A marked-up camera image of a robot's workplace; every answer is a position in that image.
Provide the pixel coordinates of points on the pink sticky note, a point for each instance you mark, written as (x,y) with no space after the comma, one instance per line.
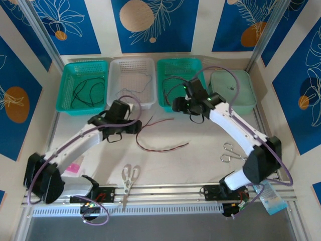
(74,167)

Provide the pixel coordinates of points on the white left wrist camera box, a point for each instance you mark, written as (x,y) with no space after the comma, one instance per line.
(130,107)

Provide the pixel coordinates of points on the blue plastic packet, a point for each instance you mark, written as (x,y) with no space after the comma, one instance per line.
(272,200)

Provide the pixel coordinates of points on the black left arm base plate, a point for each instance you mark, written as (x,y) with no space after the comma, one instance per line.
(107,194)

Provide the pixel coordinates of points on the aluminium frame post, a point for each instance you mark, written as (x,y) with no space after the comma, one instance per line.
(41,32)
(268,32)

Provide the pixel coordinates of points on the teal plastic basket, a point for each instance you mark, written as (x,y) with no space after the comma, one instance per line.
(175,67)
(65,82)

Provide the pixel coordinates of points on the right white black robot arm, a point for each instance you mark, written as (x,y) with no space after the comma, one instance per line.
(233,125)

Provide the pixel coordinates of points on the aluminium profile rail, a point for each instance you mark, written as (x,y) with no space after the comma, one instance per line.
(163,192)

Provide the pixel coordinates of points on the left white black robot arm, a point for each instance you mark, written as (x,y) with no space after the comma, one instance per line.
(75,145)

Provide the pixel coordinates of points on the clear white plastic basket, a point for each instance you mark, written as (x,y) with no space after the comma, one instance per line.
(130,80)

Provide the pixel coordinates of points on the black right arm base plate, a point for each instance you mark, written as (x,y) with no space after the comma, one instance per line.
(210,193)

